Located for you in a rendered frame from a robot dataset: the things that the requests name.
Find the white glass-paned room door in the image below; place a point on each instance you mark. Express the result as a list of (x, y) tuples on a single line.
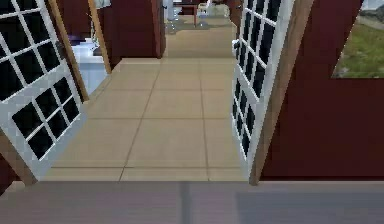
[(36, 83), (256, 66)]

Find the dark red table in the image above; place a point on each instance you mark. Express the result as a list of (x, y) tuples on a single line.
[(190, 8)]

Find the window with green view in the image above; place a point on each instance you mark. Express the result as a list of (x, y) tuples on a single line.
[(361, 50)]

